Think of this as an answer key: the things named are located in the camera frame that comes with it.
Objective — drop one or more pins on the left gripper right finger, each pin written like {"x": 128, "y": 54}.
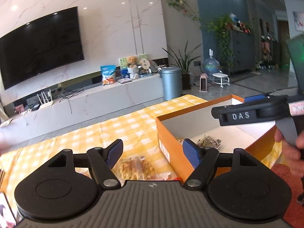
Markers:
{"x": 203, "y": 161}

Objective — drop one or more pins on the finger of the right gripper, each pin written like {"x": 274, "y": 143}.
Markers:
{"x": 255, "y": 98}

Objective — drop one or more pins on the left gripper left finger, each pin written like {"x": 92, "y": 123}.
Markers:
{"x": 101, "y": 162}

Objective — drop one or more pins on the clear nut snack pack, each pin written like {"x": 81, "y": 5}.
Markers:
{"x": 139, "y": 169}

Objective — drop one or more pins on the person's right hand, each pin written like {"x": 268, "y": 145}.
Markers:
{"x": 292, "y": 154}

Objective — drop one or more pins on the wrapped candies in box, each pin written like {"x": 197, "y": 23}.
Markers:
{"x": 207, "y": 141}

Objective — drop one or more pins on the small white round stool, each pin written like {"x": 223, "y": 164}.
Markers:
{"x": 221, "y": 79}

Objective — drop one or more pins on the orange cardboard box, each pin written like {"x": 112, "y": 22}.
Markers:
{"x": 196, "y": 121}

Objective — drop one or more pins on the blue water jug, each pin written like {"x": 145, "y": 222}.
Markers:
{"x": 210, "y": 65}

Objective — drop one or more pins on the pink small heater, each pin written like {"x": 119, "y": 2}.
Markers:
{"x": 203, "y": 82}

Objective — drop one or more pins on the dark grey sideboard cabinet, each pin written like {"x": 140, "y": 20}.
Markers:
{"x": 243, "y": 49}

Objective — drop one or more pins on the potted long-leaf plant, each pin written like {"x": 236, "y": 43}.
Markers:
{"x": 182, "y": 60}

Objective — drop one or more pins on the white wifi router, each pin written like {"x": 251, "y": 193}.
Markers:
{"x": 45, "y": 99}

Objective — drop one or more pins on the hanging ivy plant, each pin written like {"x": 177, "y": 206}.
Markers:
{"x": 222, "y": 27}

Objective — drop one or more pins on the grey metal trash bin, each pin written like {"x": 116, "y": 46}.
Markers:
{"x": 172, "y": 82}

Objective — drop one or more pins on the white marble TV console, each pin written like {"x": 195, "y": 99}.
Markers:
{"x": 89, "y": 104}

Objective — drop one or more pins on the blue snack bag on console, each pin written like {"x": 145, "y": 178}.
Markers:
{"x": 108, "y": 74}

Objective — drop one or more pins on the teddy bear in cup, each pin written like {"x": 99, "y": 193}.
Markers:
{"x": 132, "y": 67}

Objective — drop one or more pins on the round paper fan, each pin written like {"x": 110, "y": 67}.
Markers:
{"x": 144, "y": 66}

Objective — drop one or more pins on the black curved television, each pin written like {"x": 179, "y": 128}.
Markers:
{"x": 41, "y": 45}

